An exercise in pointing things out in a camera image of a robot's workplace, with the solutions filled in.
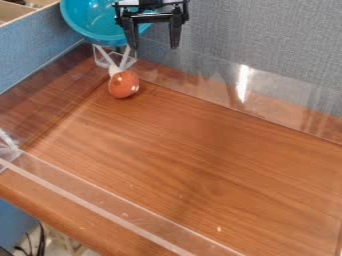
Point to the clear acrylic barrier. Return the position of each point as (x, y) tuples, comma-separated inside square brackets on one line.
[(278, 99), (170, 235), (36, 104)]

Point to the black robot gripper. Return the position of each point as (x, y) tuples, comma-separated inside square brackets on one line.
[(152, 11)]

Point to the clear acrylic front barrier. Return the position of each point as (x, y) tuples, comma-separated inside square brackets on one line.
[(170, 235)]

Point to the blue fabric partition shelf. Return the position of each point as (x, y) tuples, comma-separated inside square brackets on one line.
[(35, 36)]

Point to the clear acrylic left barrier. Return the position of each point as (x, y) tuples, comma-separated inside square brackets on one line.
[(36, 104)]

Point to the blue plastic bowl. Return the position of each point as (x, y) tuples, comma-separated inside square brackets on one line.
[(91, 18)]

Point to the clear acrylic back barrier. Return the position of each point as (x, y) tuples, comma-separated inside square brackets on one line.
[(278, 99)]

